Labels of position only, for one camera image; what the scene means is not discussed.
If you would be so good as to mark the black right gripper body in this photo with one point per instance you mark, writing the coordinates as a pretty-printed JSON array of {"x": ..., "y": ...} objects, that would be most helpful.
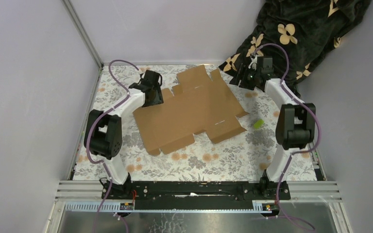
[{"x": 249, "y": 79}]

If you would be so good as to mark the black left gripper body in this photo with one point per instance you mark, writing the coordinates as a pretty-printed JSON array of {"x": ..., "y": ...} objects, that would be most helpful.
[{"x": 157, "y": 98}]

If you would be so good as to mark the brown cardboard box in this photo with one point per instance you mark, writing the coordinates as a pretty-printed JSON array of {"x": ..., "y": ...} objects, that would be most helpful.
[{"x": 201, "y": 102}]

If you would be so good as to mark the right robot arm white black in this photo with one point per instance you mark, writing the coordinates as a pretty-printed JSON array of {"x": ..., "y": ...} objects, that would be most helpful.
[{"x": 295, "y": 127}]

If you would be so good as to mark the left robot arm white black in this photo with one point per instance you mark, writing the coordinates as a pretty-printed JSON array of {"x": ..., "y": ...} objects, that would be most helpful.
[{"x": 103, "y": 136}]

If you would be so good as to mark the small green object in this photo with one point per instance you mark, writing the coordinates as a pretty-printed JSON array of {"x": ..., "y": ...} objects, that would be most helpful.
[{"x": 258, "y": 124}]

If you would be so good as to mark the black floral blanket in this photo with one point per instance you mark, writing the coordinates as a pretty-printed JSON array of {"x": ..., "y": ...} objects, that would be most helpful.
[{"x": 298, "y": 35}]

